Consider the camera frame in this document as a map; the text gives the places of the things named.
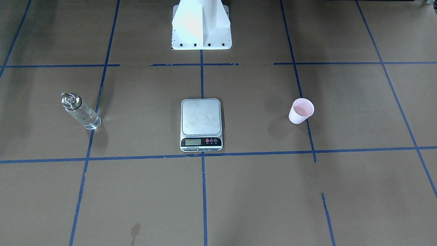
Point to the pink paper cup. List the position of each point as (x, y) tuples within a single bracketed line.
[(301, 110)]

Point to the glass sauce bottle metal spout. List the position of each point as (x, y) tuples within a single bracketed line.
[(80, 110)]

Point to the digital kitchen scale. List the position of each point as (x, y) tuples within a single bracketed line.
[(201, 127)]

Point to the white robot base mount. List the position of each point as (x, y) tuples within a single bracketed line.
[(201, 25)]

